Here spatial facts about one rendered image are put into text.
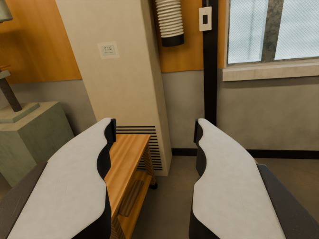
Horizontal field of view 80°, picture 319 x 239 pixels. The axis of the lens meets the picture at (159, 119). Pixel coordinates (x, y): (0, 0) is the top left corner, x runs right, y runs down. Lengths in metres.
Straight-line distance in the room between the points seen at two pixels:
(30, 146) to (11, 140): 0.13
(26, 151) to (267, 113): 1.88
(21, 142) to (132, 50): 1.04
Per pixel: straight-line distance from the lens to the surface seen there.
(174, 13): 1.32
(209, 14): 1.38
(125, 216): 1.39
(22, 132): 1.69
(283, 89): 1.71
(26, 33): 2.05
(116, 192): 1.06
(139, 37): 1.25
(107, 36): 1.32
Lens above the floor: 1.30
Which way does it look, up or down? 30 degrees down
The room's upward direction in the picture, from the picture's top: 9 degrees counter-clockwise
